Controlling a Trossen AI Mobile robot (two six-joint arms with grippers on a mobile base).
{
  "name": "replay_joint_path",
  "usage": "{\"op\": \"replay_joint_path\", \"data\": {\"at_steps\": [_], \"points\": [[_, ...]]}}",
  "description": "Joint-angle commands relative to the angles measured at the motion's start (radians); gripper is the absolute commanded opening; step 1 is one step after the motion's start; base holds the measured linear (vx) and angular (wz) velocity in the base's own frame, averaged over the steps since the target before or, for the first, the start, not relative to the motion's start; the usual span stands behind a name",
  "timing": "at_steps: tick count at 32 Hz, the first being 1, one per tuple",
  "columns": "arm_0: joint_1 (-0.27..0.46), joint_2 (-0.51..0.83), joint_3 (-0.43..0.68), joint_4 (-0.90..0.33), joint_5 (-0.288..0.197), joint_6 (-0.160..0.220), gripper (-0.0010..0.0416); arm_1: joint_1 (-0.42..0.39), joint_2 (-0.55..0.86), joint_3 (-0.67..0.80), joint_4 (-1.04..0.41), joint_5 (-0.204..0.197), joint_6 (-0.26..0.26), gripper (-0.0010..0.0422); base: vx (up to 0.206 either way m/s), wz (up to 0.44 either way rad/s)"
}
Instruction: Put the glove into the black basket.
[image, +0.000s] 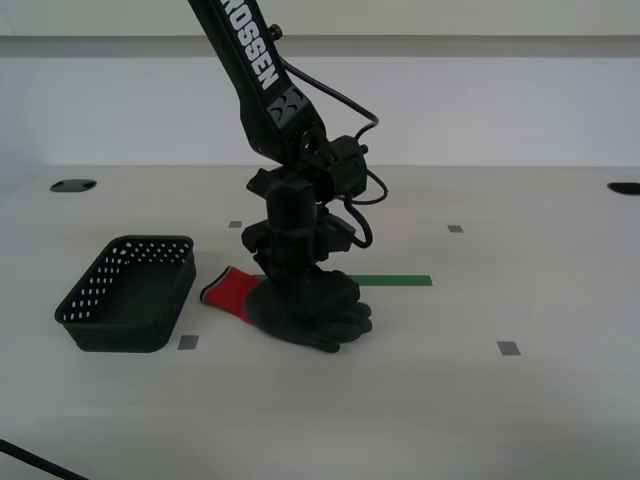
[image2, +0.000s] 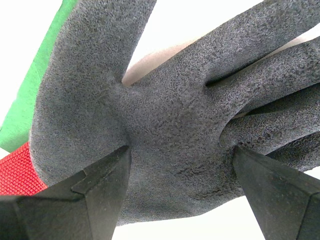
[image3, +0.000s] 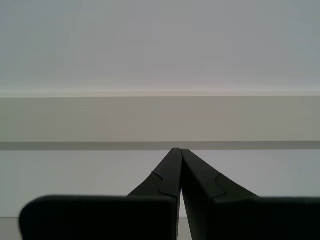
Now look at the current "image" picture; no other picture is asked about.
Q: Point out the small grey tape mark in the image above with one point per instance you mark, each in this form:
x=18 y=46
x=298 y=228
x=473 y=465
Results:
x=509 y=348
x=235 y=224
x=455 y=228
x=188 y=343

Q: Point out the red and black work glove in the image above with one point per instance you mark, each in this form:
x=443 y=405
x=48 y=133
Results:
x=280 y=315

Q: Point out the green tape strip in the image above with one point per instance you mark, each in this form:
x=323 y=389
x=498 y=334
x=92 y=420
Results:
x=395 y=280

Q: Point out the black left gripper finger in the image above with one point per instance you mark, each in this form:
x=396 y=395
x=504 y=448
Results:
x=265 y=265
x=306 y=297

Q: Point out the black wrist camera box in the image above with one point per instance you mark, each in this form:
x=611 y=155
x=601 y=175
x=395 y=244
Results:
x=341 y=234

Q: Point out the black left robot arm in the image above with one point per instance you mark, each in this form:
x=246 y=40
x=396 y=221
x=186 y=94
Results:
x=250 y=75

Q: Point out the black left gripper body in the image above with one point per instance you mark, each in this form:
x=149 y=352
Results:
x=292 y=225

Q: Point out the black perforated plastic basket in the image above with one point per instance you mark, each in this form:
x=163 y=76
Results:
x=125 y=305

